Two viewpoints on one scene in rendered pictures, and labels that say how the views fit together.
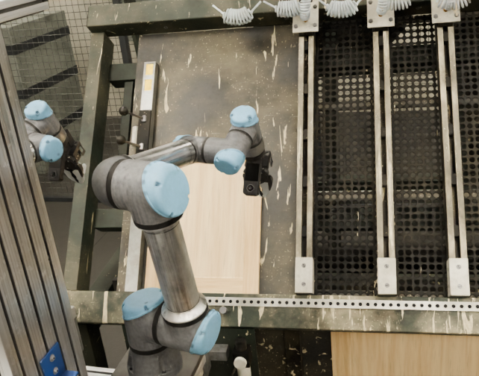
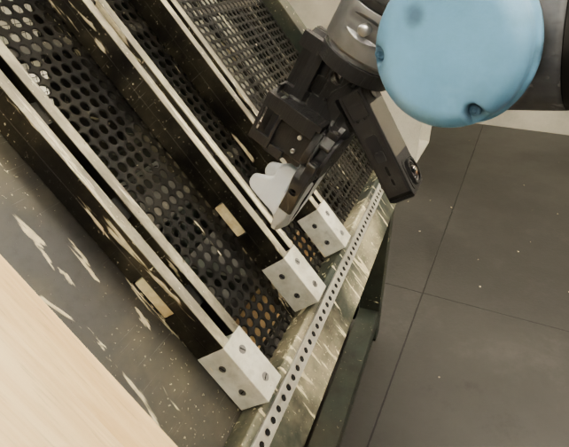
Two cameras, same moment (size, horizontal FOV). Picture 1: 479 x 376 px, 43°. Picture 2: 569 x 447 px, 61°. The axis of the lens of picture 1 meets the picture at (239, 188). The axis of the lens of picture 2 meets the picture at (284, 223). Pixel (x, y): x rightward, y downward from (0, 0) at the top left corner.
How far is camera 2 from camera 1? 184 cm
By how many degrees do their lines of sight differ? 72
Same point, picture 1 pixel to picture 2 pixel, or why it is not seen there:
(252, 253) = (136, 426)
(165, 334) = not seen: outside the picture
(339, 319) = (315, 377)
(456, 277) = (334, 225)
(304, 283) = (266, 374)
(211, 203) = not seen: outside the picture
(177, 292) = not seen: outside the picture
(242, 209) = (28, 362)
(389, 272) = (304, 267)
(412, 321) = (346, 304)
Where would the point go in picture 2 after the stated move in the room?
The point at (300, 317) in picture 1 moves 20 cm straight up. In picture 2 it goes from (292, 430) to (292, 347)
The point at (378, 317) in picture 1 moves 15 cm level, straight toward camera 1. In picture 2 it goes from (331, 331) to (398, 348)
